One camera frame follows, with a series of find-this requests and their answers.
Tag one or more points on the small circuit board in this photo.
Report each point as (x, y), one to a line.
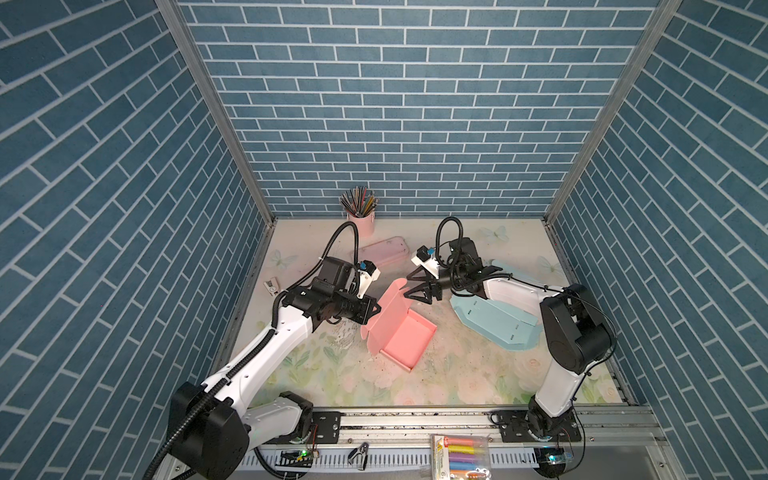
(551, 462)
(303, 459)

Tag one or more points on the bundle of coloured pencils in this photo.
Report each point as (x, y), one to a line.
(359, 202)

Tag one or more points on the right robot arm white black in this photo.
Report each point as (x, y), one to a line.
(578, 337)

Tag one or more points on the right small circuit board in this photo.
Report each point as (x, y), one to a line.
(551, 462)

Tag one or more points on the black metal clip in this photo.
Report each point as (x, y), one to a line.
(358, 457)

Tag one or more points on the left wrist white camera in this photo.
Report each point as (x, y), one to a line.
(367, 273)

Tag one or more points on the pack of coloured markers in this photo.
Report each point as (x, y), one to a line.
(460, 457)

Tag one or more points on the left small circuit board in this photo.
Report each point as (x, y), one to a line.
(303, 459)

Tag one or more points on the aluminium front rail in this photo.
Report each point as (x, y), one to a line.
(420, 423)

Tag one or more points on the pink paper box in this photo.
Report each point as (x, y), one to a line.
(398, 332)

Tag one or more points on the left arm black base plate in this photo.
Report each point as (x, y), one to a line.
(319, 427)

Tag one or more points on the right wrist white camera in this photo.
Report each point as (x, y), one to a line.
(424, 258)

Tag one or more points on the wrist white camera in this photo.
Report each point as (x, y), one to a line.
(424, 258)
(367, 273)

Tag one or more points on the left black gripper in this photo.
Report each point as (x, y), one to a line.
(366, 312)

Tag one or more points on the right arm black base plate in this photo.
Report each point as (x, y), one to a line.
(520, 426)

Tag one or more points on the small white pencil sharpener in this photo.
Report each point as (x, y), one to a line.
(272, 286)

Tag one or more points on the pink pencil cup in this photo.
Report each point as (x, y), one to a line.
(365, 225)

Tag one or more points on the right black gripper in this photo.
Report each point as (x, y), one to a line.
(422, 287)

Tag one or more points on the light blue flat paper box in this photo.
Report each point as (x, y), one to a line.
(510, 316)

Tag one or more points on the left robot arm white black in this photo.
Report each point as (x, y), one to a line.
(235, 385)

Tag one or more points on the pink pencil case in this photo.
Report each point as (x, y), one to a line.
(385, 252)

